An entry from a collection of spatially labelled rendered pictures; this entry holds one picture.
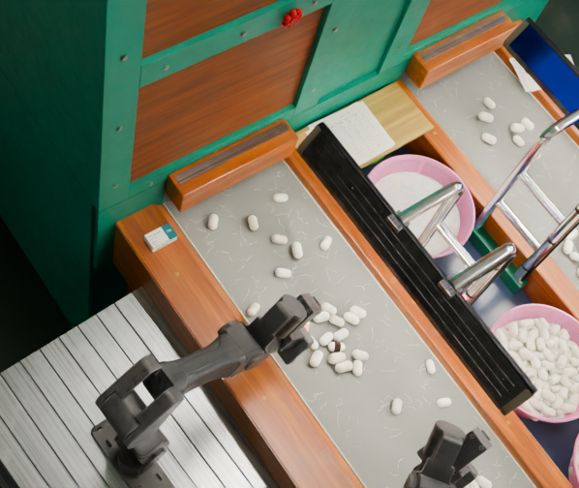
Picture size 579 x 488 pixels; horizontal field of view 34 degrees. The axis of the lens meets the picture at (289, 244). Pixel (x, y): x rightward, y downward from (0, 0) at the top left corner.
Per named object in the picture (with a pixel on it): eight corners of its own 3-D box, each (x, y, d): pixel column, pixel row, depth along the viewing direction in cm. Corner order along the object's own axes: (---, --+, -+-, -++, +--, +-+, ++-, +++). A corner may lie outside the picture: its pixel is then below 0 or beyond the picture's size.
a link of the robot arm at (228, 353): (243, 313, 168) (123, 365, 143) (275, 352, 166) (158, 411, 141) (209, 352, 175) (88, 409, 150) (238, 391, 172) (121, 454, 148)
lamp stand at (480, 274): (382, 382, 201) (455, 298, 163) (327, 309, 207) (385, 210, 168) (447, 339, 209) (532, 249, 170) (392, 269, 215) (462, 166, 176)
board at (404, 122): (324, 188, 210) (325, 186, 209) (286, 138, 215) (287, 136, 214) (433, 130, 224) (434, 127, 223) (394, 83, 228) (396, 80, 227)
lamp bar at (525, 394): (503, 417, 163) (520, 405, 157) (294, 150, 180) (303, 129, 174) (534, 394, 166) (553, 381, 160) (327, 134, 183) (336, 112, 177)
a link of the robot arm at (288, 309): (286, 284, 173) (254, 292, 162) (315, 320, 171) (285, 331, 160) (246, 323, 177) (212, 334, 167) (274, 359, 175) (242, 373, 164)
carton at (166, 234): (152, 253, 195) (153, 248, 193) (143, 239, 196) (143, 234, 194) (176, 239, 197) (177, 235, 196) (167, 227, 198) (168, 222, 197)
